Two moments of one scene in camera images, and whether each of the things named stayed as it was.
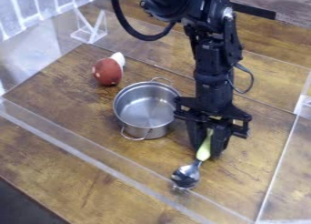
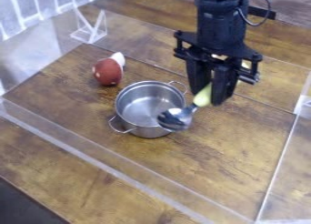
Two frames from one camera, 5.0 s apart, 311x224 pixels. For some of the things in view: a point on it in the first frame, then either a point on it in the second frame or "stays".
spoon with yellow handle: x=185 y=178 to x=178 y=118
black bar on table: x=254 y=11 stays
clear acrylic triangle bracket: x=87 y=33 stays
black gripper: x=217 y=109 to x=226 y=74
